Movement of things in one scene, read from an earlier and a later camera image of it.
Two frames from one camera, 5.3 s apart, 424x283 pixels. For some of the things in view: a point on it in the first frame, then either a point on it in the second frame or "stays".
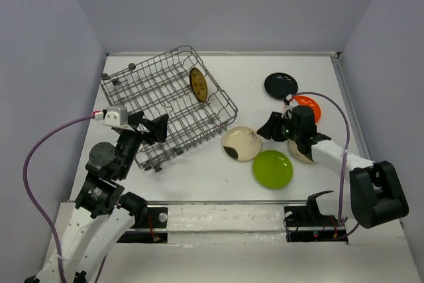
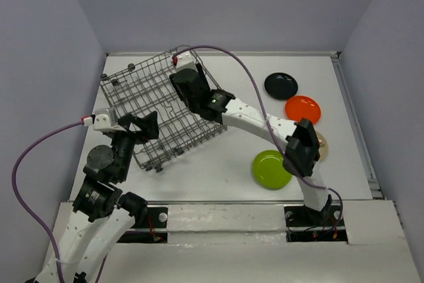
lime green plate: (272, 169) stays
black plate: (280, 85) stays
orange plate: (304, 101) stays
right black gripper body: (289, 130) -> (191, 105)
